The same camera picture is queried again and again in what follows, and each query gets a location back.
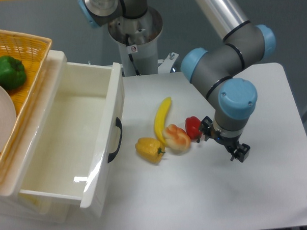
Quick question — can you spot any red bell pepper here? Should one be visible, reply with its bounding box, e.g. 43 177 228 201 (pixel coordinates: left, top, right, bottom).
185 116 202 141

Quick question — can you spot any white open plastic drawer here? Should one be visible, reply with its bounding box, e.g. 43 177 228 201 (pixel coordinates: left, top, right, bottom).
13 60 130 212

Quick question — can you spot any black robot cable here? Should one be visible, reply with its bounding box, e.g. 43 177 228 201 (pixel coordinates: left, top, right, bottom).
125 33 142 77

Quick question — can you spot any beige round plate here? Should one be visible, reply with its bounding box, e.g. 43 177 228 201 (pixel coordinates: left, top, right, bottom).
0 86 17 152

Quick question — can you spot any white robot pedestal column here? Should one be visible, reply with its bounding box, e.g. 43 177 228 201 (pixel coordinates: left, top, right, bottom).
108 7 163 76

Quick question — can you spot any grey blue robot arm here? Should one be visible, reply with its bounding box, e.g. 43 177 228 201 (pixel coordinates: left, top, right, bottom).
78 0 276 162

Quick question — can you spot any round orange white bread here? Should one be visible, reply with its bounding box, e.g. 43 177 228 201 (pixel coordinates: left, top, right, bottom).
162 124 191 152

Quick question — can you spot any green bell pepper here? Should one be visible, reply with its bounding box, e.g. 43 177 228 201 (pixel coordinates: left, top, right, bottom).
0 55 26 91

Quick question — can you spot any white metal mounting bracket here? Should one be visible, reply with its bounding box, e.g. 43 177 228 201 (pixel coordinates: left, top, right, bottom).
158 52 181 74

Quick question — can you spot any yellow banana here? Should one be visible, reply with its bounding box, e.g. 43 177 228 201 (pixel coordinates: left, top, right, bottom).
153 97 172 145

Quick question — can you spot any yellow bell pepper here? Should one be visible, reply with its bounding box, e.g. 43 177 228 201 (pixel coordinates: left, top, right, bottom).
135 137 166 164

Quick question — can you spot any white drawer cabinet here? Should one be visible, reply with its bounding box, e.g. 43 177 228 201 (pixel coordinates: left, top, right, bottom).
0 47 131 226

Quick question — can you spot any yellow woven plastic basket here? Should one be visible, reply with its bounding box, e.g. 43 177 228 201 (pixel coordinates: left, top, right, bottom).
0 25 59 178

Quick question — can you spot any black drawer handle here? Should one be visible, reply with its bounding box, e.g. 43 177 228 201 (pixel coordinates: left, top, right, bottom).
107 117 123 163

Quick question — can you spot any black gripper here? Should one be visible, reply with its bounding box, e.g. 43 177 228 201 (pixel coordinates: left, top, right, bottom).
198 116 250 163

